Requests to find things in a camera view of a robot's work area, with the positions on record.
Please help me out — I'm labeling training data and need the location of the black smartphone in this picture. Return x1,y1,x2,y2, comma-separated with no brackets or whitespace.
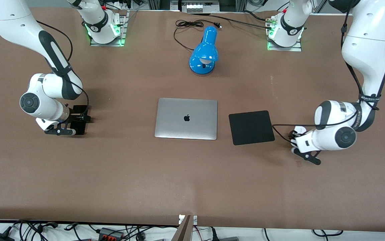
69,105,88,136

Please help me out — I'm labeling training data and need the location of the black mouse pad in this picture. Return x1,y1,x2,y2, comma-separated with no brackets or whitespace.
229,110,276,146

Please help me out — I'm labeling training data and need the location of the silver closed laptop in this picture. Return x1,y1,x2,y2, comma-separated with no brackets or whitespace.
155,98,218,141

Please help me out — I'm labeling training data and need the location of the grey box with orange connectors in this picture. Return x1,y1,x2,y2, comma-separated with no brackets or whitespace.
98,228,126,241

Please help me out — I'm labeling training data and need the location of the blue desk lamp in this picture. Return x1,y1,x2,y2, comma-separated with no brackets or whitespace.
189,26,219,75

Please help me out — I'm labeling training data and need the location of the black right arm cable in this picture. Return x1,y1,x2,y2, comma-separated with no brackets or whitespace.
36,20,90,116

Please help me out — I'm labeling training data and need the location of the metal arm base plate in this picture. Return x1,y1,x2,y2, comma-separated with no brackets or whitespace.
267,15,302,52
90,10,128,47

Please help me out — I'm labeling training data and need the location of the black floor cable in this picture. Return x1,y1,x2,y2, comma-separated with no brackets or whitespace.
311,229,343,237

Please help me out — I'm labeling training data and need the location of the black braided cable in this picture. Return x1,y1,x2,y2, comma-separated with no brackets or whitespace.
192,13,275,30

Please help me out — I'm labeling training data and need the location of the thin black lamp cord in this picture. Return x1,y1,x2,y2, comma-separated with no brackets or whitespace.
174,19,222,51

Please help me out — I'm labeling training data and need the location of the grey metal post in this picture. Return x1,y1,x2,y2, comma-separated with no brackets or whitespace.
171,215,198,241

